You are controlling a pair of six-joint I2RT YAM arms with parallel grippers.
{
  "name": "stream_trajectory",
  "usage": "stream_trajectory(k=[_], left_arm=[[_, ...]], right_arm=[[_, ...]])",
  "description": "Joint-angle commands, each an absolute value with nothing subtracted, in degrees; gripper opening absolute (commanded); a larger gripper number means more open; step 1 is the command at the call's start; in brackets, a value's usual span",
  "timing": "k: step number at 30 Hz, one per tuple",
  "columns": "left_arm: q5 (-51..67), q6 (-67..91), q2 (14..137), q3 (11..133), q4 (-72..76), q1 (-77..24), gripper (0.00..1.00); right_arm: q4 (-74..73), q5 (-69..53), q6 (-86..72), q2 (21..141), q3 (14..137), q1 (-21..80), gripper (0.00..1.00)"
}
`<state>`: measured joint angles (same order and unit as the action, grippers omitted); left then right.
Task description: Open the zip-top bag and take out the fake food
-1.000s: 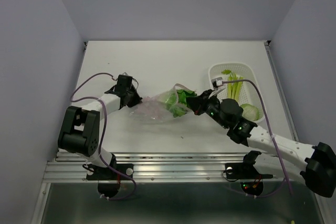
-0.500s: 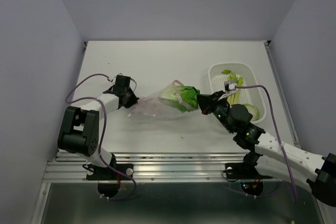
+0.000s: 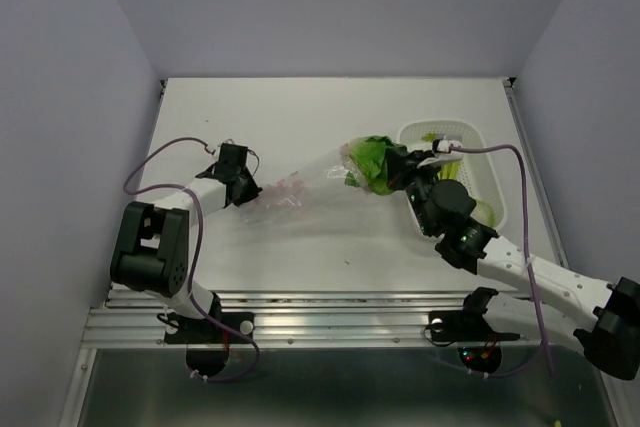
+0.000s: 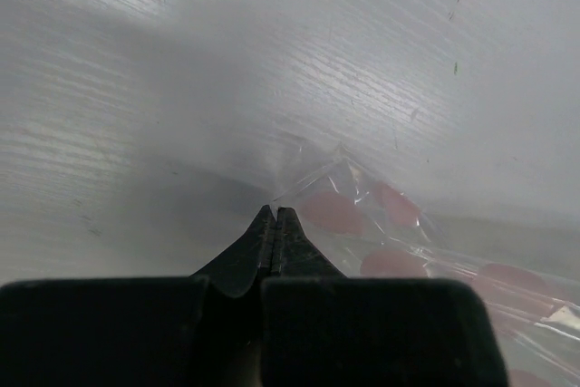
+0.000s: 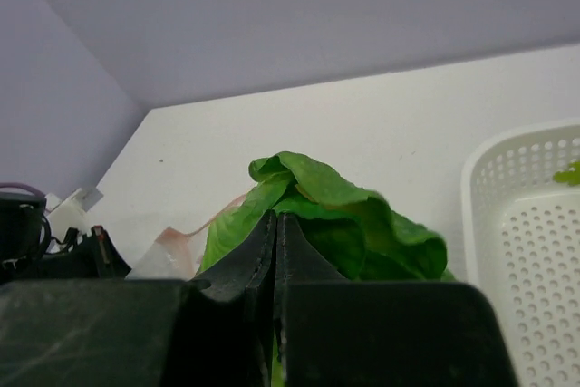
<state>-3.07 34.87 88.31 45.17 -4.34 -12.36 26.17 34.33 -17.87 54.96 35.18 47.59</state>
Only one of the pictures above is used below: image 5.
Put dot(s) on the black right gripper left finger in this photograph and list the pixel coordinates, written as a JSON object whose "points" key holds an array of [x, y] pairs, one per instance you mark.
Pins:
{"points": [[215, 330]]}

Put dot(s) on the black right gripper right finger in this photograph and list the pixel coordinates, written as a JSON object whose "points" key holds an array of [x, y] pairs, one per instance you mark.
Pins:
{"points": [[335, 332]]}

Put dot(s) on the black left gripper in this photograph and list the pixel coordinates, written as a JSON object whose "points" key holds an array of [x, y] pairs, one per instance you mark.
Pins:
{"points": [[30, 250]]}

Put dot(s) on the clear zip top bag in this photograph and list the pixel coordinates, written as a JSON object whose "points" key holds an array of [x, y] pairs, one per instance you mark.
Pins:
{"points": [[177, 255]]}

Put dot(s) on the green fake lettuce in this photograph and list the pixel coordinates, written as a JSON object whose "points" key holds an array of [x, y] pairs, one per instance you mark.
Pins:
{"points": [[355, 229]]}

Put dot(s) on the green fake celery stalk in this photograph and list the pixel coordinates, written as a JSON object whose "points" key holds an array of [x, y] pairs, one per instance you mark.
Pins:
{"points": [[569, 176]]}

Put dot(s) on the white perforated plastic basket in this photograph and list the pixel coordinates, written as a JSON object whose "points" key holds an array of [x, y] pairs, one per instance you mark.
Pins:
{"points": [[521, 244]]}

